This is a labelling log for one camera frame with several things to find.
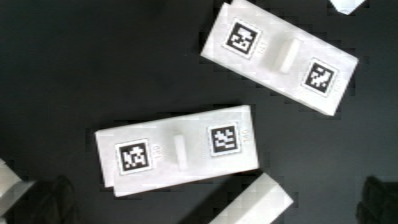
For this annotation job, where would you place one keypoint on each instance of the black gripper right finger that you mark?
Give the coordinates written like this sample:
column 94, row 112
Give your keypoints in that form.
column 377, row 207

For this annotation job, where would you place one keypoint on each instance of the white cabinet top block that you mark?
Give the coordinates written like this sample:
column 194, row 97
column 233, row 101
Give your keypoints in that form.
column 346, row 5

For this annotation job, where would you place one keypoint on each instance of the white obstacle fence left piece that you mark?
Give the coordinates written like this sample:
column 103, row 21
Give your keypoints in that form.
column 12, row 187

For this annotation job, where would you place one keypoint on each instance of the white door panel with tags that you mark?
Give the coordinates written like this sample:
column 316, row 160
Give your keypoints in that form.
column 176, row 150

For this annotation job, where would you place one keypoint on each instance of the white cabinet body box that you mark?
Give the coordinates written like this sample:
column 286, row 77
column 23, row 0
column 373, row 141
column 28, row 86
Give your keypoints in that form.
column 258, row 205

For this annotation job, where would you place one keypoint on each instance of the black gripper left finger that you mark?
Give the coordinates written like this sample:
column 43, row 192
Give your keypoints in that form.
column 46, row 205

